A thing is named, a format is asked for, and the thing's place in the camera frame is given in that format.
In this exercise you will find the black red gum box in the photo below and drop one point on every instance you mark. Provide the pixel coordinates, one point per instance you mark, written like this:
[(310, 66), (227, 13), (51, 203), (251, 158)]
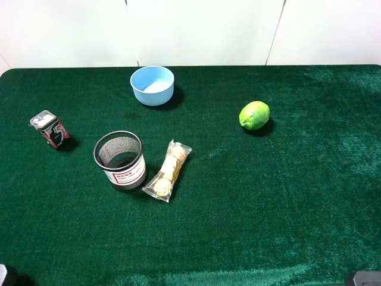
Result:
[(50, 127)]

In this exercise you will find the clear packet of cookies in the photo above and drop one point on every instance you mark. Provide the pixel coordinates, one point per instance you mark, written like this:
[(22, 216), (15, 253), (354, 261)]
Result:
[(161, 185)]

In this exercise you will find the green lime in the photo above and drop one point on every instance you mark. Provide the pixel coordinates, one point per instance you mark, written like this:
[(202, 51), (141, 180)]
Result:
[(254, 115)]

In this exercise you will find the light blue bowl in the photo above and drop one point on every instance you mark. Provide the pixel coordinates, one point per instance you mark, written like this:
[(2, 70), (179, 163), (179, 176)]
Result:
[(152, 85)]

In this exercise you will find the black mesh pen holder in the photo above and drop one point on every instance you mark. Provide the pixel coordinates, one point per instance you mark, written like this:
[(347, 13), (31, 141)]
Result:
[(120, 155)]

